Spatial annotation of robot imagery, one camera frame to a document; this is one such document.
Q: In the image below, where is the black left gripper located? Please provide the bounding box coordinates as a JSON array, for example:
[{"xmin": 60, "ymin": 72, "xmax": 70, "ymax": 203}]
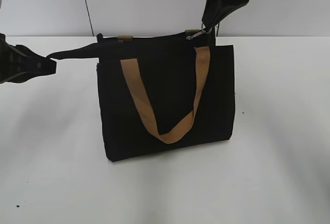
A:
[{"xmin": 1, "ymin": 33, "xmax": 56, "ymax": 83}]

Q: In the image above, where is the silver zipper pull with ring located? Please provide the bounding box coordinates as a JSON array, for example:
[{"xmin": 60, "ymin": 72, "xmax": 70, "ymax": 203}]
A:
[{"xmin": 185, "ymin": 23, "xmax": 213, "ymax": 40}]

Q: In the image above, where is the black fabric tote bag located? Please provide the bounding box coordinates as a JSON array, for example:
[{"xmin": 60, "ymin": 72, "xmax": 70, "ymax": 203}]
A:
[{"xmin": 50, "ymin": 32, "xmax": 235, "ymax": 162}]

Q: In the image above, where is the tan front bag handle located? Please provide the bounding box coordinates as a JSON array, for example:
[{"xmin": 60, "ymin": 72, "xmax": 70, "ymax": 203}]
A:
[{"xmin": 121, "ymin": 46, "xmax": 210, "ymax": 144}]

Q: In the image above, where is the tan bag handle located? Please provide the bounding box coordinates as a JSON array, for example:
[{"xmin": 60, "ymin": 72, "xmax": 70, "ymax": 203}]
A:
[
  {"xmin": 117, "ymin": 29, "xmax": 199, "ymax": 43},
  {"xmin": 121, "ymin": 46, "xmax": 210, "ymax": 144}
]

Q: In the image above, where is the tan rear bag handle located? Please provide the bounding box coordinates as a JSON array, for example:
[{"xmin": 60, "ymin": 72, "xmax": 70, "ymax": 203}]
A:
[{"xmin": 117, "ymin": 29, "xmax": 199, "ymax": 43}]

